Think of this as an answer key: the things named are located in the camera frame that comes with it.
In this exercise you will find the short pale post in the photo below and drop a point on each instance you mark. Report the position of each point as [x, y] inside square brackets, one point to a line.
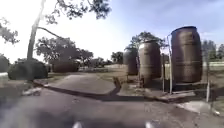
[208, 91]

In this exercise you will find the pale thin pole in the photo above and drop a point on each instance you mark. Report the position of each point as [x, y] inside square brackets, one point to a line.
[170, 66]

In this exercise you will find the tall leaning tree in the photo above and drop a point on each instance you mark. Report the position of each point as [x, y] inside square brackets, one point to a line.
[32, 36]

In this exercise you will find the distant trees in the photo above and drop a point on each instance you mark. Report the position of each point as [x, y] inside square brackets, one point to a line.
[213, 50]

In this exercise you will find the grey concrete path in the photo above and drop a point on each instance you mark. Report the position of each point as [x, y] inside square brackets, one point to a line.
[100, 113]

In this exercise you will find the robot's own part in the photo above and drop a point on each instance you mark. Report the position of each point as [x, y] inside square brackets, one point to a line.
[77, 125]

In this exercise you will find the large brown water tank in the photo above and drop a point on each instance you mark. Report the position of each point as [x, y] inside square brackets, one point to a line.
[186, 55]

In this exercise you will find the broad dark tree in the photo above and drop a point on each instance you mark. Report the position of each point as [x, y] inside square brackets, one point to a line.
[56, 49]

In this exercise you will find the tree behind tanks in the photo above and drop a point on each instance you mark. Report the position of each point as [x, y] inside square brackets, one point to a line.
[145, 37]

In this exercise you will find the round dark bush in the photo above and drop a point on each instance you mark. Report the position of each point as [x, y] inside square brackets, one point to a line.
[27, 70]

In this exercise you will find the small brown water tank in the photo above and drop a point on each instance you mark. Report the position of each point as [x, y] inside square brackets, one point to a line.
[131, 60]

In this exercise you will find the medium brown water tank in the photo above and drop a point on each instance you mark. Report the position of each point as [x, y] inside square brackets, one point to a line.
[149, 60]

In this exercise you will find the low brown bush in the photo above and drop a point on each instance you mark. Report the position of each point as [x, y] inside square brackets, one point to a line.
[65, 66]

